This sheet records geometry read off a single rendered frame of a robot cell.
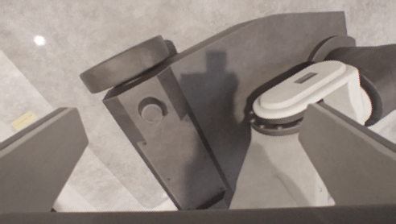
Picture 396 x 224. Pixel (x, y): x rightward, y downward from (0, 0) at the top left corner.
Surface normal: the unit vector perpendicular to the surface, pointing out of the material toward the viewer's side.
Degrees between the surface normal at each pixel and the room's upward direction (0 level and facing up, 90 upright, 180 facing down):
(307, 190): 90
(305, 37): 0
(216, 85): 0
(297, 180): 90
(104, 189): 0
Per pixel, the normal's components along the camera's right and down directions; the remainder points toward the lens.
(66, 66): 0.30, 0.27
